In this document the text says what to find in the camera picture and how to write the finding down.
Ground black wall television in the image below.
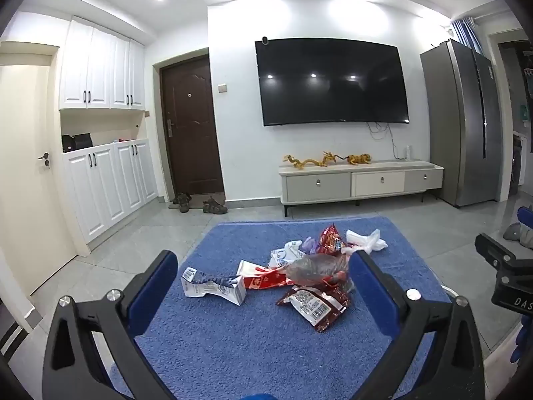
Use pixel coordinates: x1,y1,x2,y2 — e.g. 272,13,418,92
255,38,411,127

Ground grey two-door refrigerator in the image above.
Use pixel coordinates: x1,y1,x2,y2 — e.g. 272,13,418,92
420,39,511,208

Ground white base cabinets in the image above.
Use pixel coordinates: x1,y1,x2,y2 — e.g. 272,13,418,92
62,137,159,257

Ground flattened white blue milk carton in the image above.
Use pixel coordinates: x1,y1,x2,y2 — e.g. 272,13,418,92
181,267,247,306

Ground dark brown entrance door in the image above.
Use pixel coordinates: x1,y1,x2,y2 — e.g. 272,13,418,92
160,54,226,201

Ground dark red barcode snack packet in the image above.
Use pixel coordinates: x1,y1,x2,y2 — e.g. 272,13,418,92
276,285,351,333

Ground white room door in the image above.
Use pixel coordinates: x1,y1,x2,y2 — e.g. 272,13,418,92
0,54,80,296

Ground white blue crumpled wrapper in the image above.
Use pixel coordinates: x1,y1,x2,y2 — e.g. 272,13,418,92
268,239,309,268

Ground clear grey plastic bag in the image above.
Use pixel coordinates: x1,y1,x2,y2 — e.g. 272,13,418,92
285,253,354,296

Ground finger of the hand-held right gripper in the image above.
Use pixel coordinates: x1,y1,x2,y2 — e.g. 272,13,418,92
475,233,533,276
517,206,533,240

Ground white grey television cabinet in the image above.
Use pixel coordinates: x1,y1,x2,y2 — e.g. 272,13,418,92
278,159,445,217

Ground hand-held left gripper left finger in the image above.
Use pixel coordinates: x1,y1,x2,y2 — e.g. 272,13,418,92
42,250,180,400

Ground white wall cabinets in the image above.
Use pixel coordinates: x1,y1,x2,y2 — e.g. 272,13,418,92
59,16,146,110

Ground flattened red white carton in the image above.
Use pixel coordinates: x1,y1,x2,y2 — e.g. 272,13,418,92
237,259,292,290

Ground black box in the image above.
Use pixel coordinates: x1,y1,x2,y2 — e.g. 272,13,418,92
62,133,92,153

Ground crumpled white plastic bag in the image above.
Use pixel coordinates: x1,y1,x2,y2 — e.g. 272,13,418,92
345,229,388,255

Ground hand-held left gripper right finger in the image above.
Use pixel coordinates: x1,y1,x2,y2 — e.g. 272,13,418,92
347,251,486,400

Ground long gold dragon figurine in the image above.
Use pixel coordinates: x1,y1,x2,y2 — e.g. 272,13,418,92
283,154,322,170

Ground grey slipper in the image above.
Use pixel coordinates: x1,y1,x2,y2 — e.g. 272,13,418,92
503,222,533,251

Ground blue curtain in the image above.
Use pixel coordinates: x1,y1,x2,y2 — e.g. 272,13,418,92
452,17,486,55

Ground blue fluffy blanket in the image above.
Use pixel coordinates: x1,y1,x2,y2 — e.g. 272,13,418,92
110,214,452,400

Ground bright red snack wrapper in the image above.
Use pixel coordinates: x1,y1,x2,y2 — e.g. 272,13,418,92
316,224,348,256

